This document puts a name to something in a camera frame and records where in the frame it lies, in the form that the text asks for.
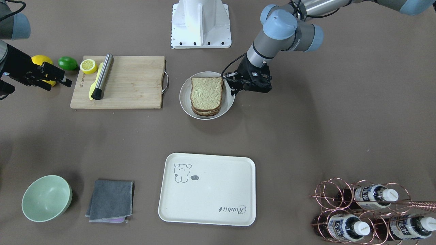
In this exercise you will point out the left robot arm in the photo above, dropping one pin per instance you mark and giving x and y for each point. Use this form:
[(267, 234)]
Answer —
[(284, 28)]

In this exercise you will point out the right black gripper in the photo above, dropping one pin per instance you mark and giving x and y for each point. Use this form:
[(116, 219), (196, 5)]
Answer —
[(17, 64)]

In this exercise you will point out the steel handled yellow knife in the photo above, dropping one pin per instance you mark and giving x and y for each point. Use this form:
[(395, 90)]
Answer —
[(97, 88)]

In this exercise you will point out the drink bottle two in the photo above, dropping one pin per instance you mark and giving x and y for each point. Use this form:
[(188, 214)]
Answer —
[(340, 227)]

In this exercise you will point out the yellow lemon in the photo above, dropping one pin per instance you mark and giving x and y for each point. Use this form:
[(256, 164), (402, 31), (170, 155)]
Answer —
[(38, 60)]

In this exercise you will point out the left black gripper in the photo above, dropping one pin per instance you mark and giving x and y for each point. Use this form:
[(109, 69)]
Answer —
[(243, 70)]

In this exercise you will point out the cream rectangular tray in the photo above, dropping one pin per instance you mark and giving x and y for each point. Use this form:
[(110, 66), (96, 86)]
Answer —
[(208, 189)]

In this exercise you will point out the grey folded cloth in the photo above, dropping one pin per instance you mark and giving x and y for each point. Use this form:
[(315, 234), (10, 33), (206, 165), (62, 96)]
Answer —
[(111, 201)]

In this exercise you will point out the half lemon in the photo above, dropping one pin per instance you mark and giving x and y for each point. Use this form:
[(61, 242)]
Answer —
[(88, 66)]

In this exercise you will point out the white round plate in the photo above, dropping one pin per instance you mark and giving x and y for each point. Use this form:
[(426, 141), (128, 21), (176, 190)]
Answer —
[(185, 92)]

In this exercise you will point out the green bowl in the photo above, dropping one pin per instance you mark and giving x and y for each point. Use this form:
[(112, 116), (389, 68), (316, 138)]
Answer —
[(46, 198)]

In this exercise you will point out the drink bottle one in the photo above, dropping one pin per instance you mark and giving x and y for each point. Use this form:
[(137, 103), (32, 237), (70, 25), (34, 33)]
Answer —
[(370, 198)]

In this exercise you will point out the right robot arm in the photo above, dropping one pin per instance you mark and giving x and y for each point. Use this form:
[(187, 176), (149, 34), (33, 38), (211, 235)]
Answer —
[(14, 25)]

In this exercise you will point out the drink bottle three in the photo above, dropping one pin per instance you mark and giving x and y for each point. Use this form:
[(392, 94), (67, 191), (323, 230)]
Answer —
[(405, 227)]

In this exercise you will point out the wooden cutting board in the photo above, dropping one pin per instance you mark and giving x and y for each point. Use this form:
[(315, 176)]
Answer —
[(135, 82)]

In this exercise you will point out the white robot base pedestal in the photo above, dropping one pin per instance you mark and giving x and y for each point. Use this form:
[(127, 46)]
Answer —
[(200, 24)]

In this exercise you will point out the copper wire bottle rack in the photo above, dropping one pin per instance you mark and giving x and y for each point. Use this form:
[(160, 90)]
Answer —
[(369, 213)]

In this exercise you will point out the green lime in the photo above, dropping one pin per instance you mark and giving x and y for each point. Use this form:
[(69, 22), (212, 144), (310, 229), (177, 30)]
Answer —
[(67, 63)]

